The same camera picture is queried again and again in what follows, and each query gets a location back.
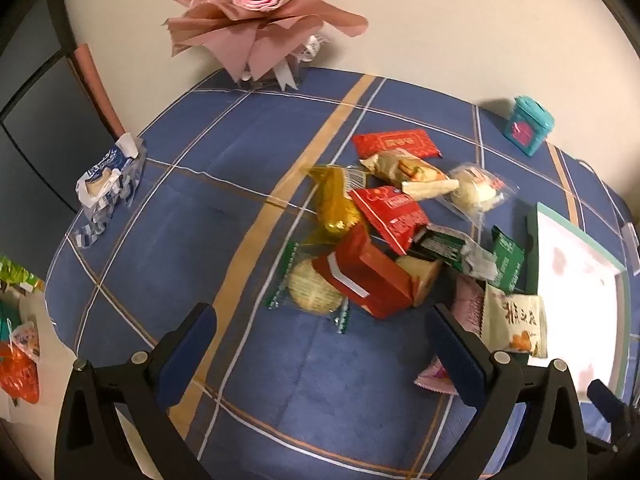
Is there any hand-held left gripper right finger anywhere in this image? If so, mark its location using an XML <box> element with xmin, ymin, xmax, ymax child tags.
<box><xmin>425</xmin><ymin>303</ymin><xmax>589</xmax><ymax>480</ymax></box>

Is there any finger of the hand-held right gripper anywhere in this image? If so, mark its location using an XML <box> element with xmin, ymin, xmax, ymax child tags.
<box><xmin>582</xmin><ymin>379</ymin><xmax>636</xmax><ymax>461</ymax></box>

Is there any teal toy house box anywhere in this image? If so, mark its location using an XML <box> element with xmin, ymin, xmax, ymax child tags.
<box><xmin>503</xmin><ymin>95</ymin><xmax>555</xmax><ymax>157</ymax></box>

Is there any pale pudding cup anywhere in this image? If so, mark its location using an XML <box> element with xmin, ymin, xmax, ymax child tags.
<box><xmin>395</xmin><ymin>255</ymin><xmax>445</xmax><ymax>308</ymax></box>

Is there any golden jelly packet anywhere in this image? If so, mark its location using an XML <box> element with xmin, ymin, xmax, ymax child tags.
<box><xmin>300</xmin><ymin>164</ymin><xmax>371</xmax><ymax>246</ymax></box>

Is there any clear steamed cake packet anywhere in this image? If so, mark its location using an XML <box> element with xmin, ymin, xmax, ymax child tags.
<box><xmin>437</xmin><ymin>161</ymin><xmax>521</xmax><ymax>221</ymax></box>

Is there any dark green snack packet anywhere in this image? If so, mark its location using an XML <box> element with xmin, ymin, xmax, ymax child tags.
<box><xmin>489</xmin><ymin>225</ymin><xmax>527</xmax><ymax>295</ymax></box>

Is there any red snack box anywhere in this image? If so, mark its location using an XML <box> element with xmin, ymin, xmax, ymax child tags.
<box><xmin>311</xmin><ymin>224</ymin><xmax>416</xmax><ymax>321</ymax></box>

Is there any beige bread snack packet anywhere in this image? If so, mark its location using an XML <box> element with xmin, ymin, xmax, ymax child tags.
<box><xmin>360</xmin><ymin>149</ymin><xmax>460</xmax><ymax>202</ymax></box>

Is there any red cartoon snack packet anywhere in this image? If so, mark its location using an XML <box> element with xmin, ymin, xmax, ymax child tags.
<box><xmin>350</xmin><ymin>186</ymin><xmax>431</xmax><ymax>256</ymax></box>

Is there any blue white tissue pack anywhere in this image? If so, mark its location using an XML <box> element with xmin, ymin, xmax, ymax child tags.
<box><xmin>74</xmin><ymin>132</ymin><xmax>147</xmax><ymax>250</ymax></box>

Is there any white snack packet orange print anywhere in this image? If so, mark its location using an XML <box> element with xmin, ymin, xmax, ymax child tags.
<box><xmin>480</xmin><ymin>282</ymin><xmax>548</xmax><ymax>358</ymax></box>

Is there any green white packet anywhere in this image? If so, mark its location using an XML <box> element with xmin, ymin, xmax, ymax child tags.
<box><xmin>417</xmin><ymin>224</ymin><xmax>497</xmax><ymax>278</ymax></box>

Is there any dark cabinet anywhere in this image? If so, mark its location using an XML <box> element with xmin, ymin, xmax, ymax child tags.
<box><xmin>0</xmin><ymin>0</ymin><xmax>118</xmax><ymax>261</ymax></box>

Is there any pink snack packet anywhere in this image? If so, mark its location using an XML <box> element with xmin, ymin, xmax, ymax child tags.
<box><xmin>414</xmin><ymin>275</ymin><xmax>486</xmax><ymax>392</ymax></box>

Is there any white tray teal rim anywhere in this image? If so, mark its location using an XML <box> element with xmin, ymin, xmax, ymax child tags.
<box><xmin>525</xmin><ymin>202</ymin><xmax>628</xmax><ymax>428</ymax></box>

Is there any blue plaid tablecloth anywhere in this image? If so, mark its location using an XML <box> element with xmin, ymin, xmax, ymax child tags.
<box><xmin>45</xmin><ymin>67</ymin><xmax>640</xmax><ymax>480</ymax></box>

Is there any orange strawberry bag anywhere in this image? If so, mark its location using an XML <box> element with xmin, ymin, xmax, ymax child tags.
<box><xmin>0</xmin><ymin>342</ymin><xmax>41</xmax><ymax>405</ymax></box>

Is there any small white blue packet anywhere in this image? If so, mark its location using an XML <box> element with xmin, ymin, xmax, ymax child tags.
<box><xmin>10</xmin><ymin>317</ymin><xmax>41</xmax><ymax>361</ymax></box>

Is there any green foil bag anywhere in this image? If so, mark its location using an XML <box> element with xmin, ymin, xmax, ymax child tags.
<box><xmin>0</xmin><ymin>255</ymin><xmax>43</xmax><ymax>293</ymax></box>

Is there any pink flower bouquet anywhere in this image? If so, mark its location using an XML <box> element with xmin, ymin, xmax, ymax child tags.
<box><xmin>162</xmin><ymin>0</ymin><xmax>370</xmax><ymax>92</ymax></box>

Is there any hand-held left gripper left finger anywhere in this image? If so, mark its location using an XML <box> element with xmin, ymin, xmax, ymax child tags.
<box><xmin>54</xmin><ymin>302</ymin><xmax>219</xmax><ymax>480</ymax></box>

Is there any round cracker green packet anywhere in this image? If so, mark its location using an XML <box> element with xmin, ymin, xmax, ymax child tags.
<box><xmin>263</xmin><ymin>241</ymin><xmax>352</xmax><ymax>335</ymax></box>

